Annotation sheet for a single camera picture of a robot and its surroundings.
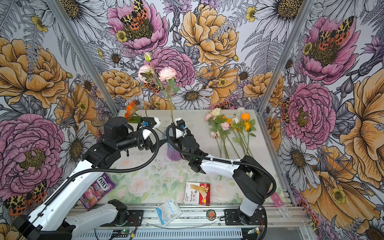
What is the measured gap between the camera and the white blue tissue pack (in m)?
0.75

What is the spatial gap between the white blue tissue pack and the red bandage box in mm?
66

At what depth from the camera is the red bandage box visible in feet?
2.54
